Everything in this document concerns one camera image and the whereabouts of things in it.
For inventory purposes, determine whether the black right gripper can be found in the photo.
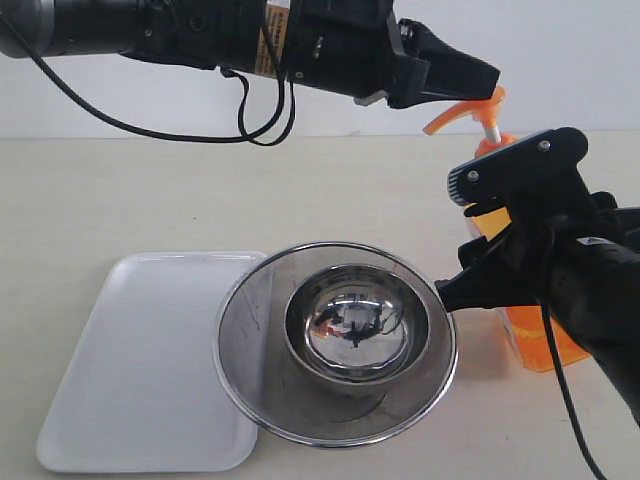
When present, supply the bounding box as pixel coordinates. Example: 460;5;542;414
435;172;639;312

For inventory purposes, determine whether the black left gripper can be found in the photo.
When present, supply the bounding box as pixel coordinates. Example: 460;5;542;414
281;1;500;109

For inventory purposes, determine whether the orange dish soap pump bottle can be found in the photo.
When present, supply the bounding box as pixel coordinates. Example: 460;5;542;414
423;86;589;372

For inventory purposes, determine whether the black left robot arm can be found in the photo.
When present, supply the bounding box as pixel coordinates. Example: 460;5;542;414
1;0;500;109

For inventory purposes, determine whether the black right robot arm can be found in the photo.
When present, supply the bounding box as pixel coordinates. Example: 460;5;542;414
436;170;639;416

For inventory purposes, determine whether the small stainless steel bowl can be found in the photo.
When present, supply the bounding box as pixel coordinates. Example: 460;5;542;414
284;263;431;395

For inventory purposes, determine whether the white rectangular plastic tray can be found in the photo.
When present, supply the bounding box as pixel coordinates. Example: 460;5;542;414
36;251;262;474

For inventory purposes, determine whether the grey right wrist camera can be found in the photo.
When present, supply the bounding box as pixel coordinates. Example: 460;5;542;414
447;127;588;206

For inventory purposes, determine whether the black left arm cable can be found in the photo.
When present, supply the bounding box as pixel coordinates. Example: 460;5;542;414
0;0;296;147

